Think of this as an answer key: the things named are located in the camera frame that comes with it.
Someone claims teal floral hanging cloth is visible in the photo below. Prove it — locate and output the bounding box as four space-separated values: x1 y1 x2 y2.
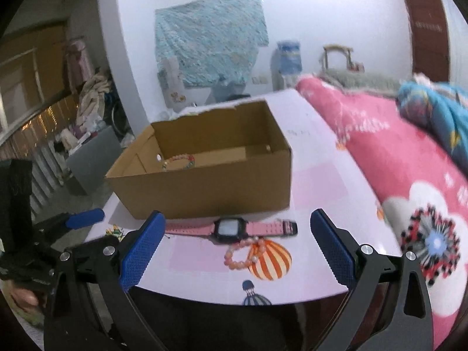
155 0 269 88

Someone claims colourful bead bracelet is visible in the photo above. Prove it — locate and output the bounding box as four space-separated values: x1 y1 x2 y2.
161 154 196 172

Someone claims pink floral blanket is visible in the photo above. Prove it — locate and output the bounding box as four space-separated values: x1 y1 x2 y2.
297 75 467 350

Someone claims wooden wardrobe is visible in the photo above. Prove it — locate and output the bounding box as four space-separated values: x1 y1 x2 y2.
1 21 70 133

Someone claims brown cardboard box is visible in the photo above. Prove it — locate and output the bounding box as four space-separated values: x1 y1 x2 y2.
106 100 292 219

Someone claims grey storage bin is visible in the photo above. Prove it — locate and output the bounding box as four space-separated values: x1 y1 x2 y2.
66 127 122 195

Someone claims pink bead bracelet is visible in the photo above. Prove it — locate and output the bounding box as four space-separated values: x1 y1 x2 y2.
223 235 268 270

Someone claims pink strap digital watch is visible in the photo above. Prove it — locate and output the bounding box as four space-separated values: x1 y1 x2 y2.
165 217 298 244

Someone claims wooden chair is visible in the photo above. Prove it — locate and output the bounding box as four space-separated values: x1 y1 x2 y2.
322 44 354 70

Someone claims blue patterned quilt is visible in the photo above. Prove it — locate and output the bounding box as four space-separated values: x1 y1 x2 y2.
397 81 467 173

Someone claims grey fuzzy blanket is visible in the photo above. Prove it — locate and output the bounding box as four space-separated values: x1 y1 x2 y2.
318 69 401 99

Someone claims dark red door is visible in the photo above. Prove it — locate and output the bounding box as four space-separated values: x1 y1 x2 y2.
405 0 450 82

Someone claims pile of clothes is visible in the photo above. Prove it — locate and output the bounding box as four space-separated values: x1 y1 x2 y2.
75 70 112 133

